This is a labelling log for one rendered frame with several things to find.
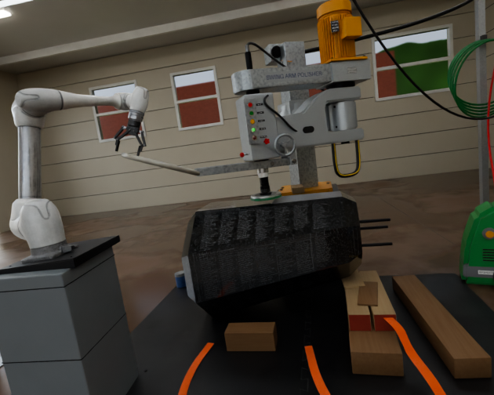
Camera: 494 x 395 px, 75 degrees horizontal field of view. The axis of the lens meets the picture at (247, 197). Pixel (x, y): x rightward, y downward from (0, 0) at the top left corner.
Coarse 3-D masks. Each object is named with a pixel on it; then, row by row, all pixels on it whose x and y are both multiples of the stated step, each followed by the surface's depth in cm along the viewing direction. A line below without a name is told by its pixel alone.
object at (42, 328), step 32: (96, 256) 160; (0, 288) 140; (32, 288) 138; (64, 288) 137; (96, 288) 157; (0, 320) 143; (32, 320) 141; (64, 320) 139; (96, 320) 154; (0, 352) 146; (32, 352) 144; (64, 352) 142; (96, 352) 152; (128, 352) 178; (32, 384) 147; (64, 384) 145; (96, 384) 149; (128, 384) 174
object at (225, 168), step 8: (272, 160) 217; (280, 160) 219; (288, 160) 220; (200, 168) 215; (208, 168) 206; (216, 168) 207; (224, 168) 209; (232, 168) 210; (240, 168) 212; (248, 168) 213; (256, 168) 215; (264, 168) 216
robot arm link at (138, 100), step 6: (138, 90) 197; (144, 90) 199; (126, 96) 202; (132, 96) 198; (138, 96) 197; (144, 96) 199; (126, 102) 202; (132, 102) 198; (138, 102) 197; (144, 102) 199; (132, 108) 198; (138, 108) 198; (144, 108) 200
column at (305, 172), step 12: (288, 48) 275; (300, 48) 278; (300, 60) 279; (288, 96) 283; (300, 96) 283; (288, 156) 304; (300, 156) 289; (312, 156) 292; (300, 168) 290; (312, 168) 293; (300, 180) 291; (312, 180) 295
